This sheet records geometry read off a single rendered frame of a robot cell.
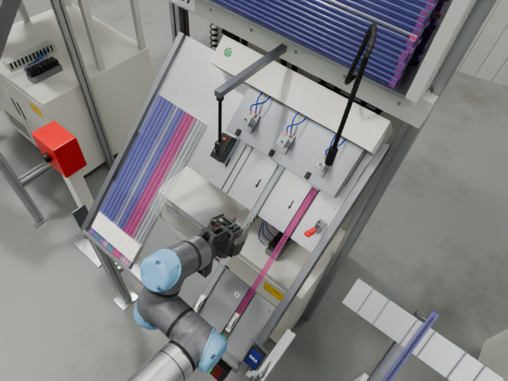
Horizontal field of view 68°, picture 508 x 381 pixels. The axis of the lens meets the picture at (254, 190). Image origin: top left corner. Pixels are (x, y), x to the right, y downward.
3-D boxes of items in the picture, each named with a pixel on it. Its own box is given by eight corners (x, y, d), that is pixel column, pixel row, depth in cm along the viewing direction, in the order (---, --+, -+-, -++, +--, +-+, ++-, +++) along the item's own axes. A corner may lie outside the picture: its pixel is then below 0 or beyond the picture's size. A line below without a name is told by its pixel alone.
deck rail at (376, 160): (252, 363, 109) (243, 373, 103) (246, 359, 109) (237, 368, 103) (391, 148, 96) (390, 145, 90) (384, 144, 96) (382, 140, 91)
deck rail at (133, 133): (97, 230, 131) (84, 232, 125) (94, 227, 131) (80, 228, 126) (194, 41, 118) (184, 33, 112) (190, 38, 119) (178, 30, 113)
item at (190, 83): (316, 250, 102) (311, 253, 97) (147, 134, 124) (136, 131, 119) (384, 144, 96) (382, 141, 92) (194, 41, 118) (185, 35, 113)
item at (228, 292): (245, 359, 107) (240, 363, 104) (94, 228, 128) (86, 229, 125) (279, 305, 103) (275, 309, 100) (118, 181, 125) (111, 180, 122)
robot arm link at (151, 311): (158, 349, 78) (175, 312, 74) (122, 314, 82) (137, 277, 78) (183, 331, 85) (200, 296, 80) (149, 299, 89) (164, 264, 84)
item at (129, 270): (246, 359, 109) (236, 370, 103) (97, 230, 131) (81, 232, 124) (249, 356, 109) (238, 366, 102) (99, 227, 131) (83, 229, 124)
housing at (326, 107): (375, 159, 98) (370, 152, 85) (231, 77, 114) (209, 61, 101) (392, 131, 97) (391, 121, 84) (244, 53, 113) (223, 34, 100)
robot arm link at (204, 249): (194, 280, 83) (168, 258, 85) (206, 272, 87) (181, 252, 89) (206, 253, 80) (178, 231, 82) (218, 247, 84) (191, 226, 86)
